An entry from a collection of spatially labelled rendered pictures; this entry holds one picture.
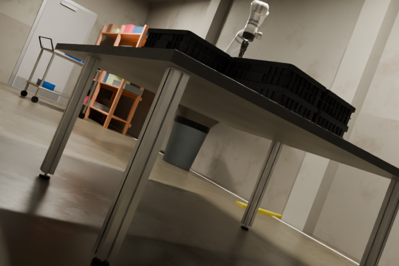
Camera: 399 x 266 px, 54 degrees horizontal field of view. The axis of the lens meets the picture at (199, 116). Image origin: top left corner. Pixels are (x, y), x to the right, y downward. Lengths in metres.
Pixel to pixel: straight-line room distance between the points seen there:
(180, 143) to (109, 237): 4.03
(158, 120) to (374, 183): 2.98
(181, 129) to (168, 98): 4.03
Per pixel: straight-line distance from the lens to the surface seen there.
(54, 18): 9.17
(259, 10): 2.39
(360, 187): 4.03
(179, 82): 1.25
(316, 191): 4.08
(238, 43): 2.75
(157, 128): 1.23
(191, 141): 5.25
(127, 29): 8.06
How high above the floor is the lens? 0.49
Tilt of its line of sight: 3 degrees up
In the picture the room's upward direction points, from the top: 22 degrees clockwise
